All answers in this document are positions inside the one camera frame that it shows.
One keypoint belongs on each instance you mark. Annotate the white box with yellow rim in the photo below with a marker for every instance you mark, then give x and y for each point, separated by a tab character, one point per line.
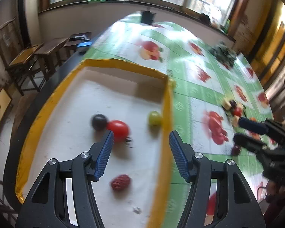
63	129

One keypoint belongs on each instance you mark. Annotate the small dark stool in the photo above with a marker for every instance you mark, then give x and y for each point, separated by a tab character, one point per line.
74	40

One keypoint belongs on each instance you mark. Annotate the pale fruit chunk back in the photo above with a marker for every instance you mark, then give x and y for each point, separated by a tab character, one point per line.
239	105

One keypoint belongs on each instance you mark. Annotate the fruit-print green tablecloth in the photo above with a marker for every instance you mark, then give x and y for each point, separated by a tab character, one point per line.
202	83

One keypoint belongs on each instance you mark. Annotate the small orange tangerine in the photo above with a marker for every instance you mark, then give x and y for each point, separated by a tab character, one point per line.
255	135

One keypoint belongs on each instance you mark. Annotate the black cup on table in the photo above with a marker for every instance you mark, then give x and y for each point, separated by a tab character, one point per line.
147	17

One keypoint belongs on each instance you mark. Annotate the red tomato with stem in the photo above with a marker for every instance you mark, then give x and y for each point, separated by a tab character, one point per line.
121	132

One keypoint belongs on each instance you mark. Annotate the wooden chair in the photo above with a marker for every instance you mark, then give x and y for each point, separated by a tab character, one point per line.
19	61

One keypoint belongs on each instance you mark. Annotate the pale fruit chunk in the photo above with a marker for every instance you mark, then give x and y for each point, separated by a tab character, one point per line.
235	120
226	104
239	105

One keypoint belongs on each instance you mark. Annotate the leafy green vegetable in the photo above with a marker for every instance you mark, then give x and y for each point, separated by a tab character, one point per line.
223	54

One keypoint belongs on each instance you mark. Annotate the dark plum in pile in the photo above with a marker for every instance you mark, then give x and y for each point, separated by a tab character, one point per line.
233	104

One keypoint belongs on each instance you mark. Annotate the dark red plum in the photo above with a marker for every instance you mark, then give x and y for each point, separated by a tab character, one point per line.
236	150

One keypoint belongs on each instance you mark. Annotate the blue sponge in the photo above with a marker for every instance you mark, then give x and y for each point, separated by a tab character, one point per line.
84	44

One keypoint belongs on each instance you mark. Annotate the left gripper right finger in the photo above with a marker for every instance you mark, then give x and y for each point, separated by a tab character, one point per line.
235	206

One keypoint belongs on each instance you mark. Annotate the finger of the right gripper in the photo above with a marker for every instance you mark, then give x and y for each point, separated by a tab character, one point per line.
251	144
253	126

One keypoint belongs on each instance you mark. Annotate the wooden stool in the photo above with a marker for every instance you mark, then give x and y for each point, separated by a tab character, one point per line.
49	57

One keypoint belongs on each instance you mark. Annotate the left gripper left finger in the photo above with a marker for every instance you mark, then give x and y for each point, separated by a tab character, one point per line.
46	202

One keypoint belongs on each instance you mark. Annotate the green round fruit in box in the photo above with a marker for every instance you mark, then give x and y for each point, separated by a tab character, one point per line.
154	119

